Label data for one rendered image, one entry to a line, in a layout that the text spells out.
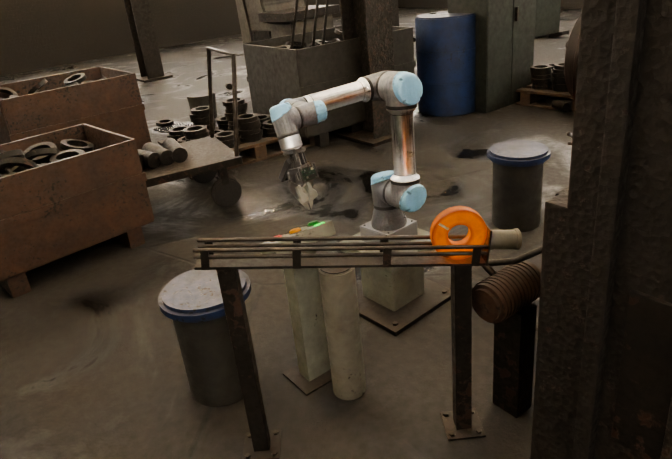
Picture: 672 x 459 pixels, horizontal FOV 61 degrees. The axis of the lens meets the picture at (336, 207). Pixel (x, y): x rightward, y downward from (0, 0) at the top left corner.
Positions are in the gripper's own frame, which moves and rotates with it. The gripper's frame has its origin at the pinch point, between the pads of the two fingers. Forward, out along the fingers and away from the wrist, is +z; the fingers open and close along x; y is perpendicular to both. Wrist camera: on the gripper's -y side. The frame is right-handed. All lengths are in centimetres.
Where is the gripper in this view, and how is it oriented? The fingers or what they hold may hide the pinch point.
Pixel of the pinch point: (307, 206)
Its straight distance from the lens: 194.5
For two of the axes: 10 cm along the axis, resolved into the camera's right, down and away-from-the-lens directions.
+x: 7.9, -3.2, 5.3
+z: 3.0, 9.5, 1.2
